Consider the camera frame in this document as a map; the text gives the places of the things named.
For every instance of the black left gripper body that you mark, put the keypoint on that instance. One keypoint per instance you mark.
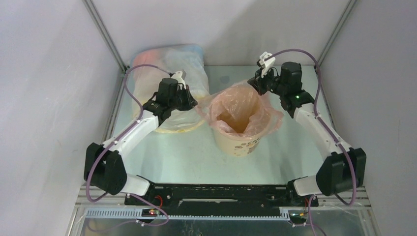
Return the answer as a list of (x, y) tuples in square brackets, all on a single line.
[(179, 102)]

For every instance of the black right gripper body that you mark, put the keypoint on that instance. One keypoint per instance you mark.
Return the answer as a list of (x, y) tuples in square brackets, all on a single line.
[(258, 84)]

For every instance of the pink plastic trash bag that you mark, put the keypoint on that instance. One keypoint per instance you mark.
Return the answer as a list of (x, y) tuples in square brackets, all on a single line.
[(240, 111)]

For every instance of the cream round trash bin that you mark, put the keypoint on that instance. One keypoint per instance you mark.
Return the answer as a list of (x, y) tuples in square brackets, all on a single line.
[(236, 146)]

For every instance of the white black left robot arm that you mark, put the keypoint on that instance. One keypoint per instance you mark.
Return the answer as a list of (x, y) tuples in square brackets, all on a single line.
[(105, 163)]

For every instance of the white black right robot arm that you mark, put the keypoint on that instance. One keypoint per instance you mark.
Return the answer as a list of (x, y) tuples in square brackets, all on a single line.
[(343, 166)]

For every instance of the large translucent bag of bags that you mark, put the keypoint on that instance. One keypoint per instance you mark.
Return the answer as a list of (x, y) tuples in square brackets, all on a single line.
[(151, 66)]

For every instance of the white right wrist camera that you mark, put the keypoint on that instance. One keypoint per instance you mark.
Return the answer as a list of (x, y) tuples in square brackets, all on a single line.
[(265, 62)]

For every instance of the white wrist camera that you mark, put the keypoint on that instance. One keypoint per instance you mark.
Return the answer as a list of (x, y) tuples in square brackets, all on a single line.
[(265, 62), (179, 76)]

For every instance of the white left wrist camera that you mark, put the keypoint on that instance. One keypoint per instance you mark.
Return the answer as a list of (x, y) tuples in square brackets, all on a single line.
[(179, 76)]

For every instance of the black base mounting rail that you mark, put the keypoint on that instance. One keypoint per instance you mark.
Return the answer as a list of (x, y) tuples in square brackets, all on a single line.
[(223, 200)]

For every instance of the right corner aluminium post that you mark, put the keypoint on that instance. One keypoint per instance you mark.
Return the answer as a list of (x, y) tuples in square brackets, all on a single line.
[(351, 4)]

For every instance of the corner aluminium post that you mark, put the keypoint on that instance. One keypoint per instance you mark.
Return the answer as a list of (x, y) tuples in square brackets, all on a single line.
[(103, 31), (351, 4)]

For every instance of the left corner aluminium post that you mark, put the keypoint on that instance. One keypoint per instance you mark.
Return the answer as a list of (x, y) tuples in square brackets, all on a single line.
[(103, 31)]

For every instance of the aluminium front frame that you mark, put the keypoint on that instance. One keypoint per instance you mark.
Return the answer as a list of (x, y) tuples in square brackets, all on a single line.
[(123, 215)]

